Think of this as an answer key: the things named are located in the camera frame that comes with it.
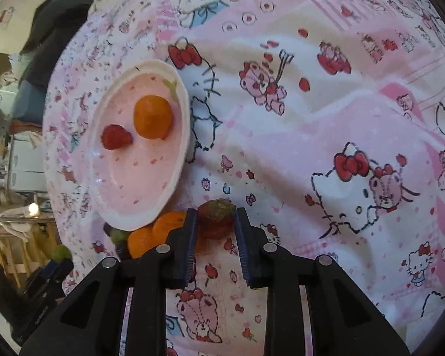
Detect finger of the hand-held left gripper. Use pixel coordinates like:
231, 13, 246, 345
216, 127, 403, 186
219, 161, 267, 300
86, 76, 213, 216
41, 259, 75, 279

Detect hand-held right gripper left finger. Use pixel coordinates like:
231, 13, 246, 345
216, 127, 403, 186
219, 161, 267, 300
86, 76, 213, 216
20, 209, 199, 356

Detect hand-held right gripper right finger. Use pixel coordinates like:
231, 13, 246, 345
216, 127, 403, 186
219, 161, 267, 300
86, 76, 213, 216
234, 208, 410, 356

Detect orange tangerine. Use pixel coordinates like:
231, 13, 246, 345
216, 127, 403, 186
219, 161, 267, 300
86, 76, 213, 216
152, 211, 188, 245
133, 95, 174, 140
127, 226, 160, 259

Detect red strawberry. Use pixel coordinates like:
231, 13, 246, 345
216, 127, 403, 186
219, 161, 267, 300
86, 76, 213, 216
197, 199, 238, 240
101, 124, 133, 151

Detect pink and white plate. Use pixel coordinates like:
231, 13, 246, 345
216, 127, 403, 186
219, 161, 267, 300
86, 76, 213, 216
87, 59, 190, 231

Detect wooden chair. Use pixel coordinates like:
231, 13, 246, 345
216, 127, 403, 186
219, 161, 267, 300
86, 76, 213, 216
0, 217, 58, 290

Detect white cabinet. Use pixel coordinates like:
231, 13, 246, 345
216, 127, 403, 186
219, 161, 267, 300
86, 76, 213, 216
8, 133, 46, 193

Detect pink printed blanket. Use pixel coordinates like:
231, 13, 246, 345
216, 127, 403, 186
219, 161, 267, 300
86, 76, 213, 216
42, 0, 445, 356

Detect dark clothing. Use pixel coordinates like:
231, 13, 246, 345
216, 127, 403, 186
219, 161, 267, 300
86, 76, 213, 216
19, 0, 97, 90

